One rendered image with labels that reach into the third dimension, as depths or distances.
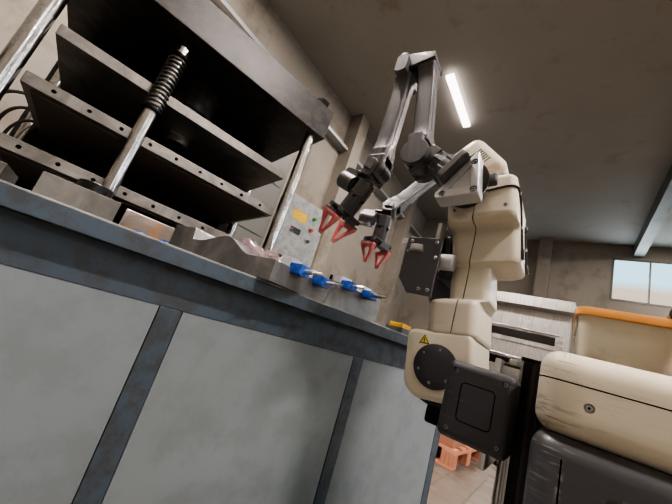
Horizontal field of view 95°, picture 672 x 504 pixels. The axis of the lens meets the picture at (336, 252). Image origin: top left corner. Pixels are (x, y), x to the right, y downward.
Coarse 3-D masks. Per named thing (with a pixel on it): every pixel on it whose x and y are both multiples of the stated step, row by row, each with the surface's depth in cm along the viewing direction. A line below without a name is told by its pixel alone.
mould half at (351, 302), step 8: (336, 288) 103; (328, 296) 101; (336, 296) 103; (344, 296) 105; (352, 296) 108; (360, 296) 110; (328, 304) 101; (336, 304) 103; (344, 304) 105; (352, 304) 108; (360, 304) 110; (368, 304) 113; (376, 304) 116; (352, 312) 108; (360, 312) 110; (368, 312) 113; (376, 312) 116
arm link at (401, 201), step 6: (432, 180) 135; (414, 186) 132; (420, 186) 131; (426, 186) 133; (402, 192) 130; (408, 192) 129; (414, 192) 129; (420, 192) 132; (390, 198) 126; (396, 198) 126; (402, 198) 126; (408, 198) 127; (414, 198) 130; (384, 204) 123; (396, 204) 123; (402, 204) 125; (408, 204) 129; (396, 210) 124; (402, 210) 127; (396, 216) 126
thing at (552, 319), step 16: (512, 304) 544; (528, 304) 522; (544, 304) 509; (560, 304) 497; (496, 320) 563; (512, 320) 549; (528, 320) 535; (544, 320) 522; (560, 320) 509; (496, 336) 551; (512, 336) 537; (528, 336) 523; (544, 336) 511; (560, 336) 499; (496, 352) 538; (512, 352) 531; (528, 352) 518; (544, 352) 506
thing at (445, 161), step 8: (440, 152) 79; (464, 152) 71; (432, 160) 79; (440, 160) 77; (448, 160) 75; (456, 160) 72; (464, 160) 73; (432, 168) 79; (440, 168) 76; (448, 168) 72; (456, 168) 73; (432, 176) 81; (440, 176) 73; (448, 176) 74; (440, 184) 77
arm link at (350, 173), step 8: (368, 160) 90; (376, 160) 88; (352, 168) 96; (368, 168) 89; (344, 176) 95; (352, 176) 94; (360, 176) 95; (368, 176) 89; (344, 184) 95; (376, 184) 92
